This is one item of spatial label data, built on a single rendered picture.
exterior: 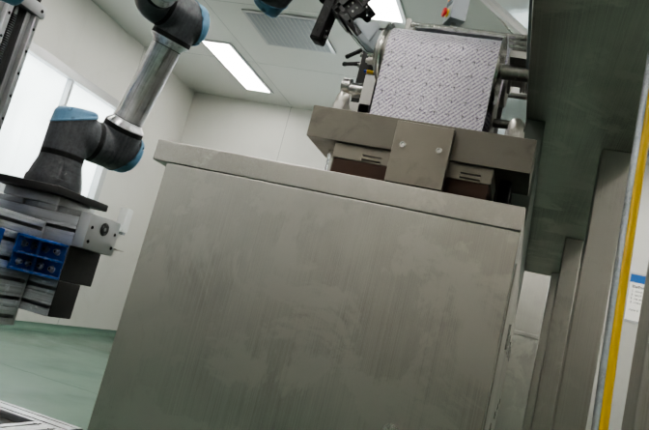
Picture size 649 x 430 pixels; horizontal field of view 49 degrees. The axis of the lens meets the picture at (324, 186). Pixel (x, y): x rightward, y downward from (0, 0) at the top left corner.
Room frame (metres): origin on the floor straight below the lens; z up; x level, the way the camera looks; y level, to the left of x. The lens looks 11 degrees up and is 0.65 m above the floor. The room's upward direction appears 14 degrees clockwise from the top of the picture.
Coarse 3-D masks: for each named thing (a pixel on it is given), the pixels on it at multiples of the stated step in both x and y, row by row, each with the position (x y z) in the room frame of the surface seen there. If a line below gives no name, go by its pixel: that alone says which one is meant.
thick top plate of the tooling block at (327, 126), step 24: (312, 120) 1.26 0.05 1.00; (336, 120) 1.25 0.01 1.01; (360, 120) 1.23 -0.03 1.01; (384, 120) 1.22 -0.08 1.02; (408, 120) 1.21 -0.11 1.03; (360, 144) 1.23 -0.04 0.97; (384, 144) 1.22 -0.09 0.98; (456, 144) 1.18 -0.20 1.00; (480, 144) 1.17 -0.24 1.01; (504, 144) 1.16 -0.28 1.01; (528, 144) 1.15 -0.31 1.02; (504, 168) 1.16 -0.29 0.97; (528, 168) 1.14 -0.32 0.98; (528, 192) 1.29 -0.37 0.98
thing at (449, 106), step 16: (384, 80) 1.43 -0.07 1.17; (400, 80) 1.42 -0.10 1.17; (384, 96) 1.43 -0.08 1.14; (400, 96) 1.42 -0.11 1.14; (416, 96) 1.41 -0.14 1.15; (432, 96) 1.40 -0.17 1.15; (448, 96) 1.39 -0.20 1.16; (464, 96) 1.38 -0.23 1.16; (480, 96) 1.37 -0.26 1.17; (384, 112) 1.42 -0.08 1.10; (400, 112) 1.42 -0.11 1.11; (416, 112) 1.41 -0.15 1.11; (432, 112) 1.40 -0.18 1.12; (448, 112) 1.39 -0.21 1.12; (464, 112) 1.38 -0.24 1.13; (480, 112) 1.37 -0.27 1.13; (464, 128) 1.38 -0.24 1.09; (480, 128) 1.37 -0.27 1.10
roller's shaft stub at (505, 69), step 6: (504, 66) 1.41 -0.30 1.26; (510, 66) 1.40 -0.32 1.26; (516, 66) 1.40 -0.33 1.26; (504, 72) 1.41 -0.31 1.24; (510, 72) 1.40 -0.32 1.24; (516, 72) 1.40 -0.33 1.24; (522, 72) 1.39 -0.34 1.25; (504, 78) 1.42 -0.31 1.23; (510, 78) 1.41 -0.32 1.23; (516, 78) 1.41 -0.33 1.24; (522, 78) 1.40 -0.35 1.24
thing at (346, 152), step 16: (336, 144) 1.25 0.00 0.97; (336, 160) 1.25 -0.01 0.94; (352, 160) 1.25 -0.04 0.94; (368, 160) 1.24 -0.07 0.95; (384, 160) 1.23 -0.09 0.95; (368, 176) 1.23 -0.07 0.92; (384, 176) 1.23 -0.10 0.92; (448, 176) 1.19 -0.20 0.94; (464, 176) 1.18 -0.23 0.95; (480, 176) 1.18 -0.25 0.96; (448, 192) 1.19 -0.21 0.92; (464, 192) 1.18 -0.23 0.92; (480, 192) 1.18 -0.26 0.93
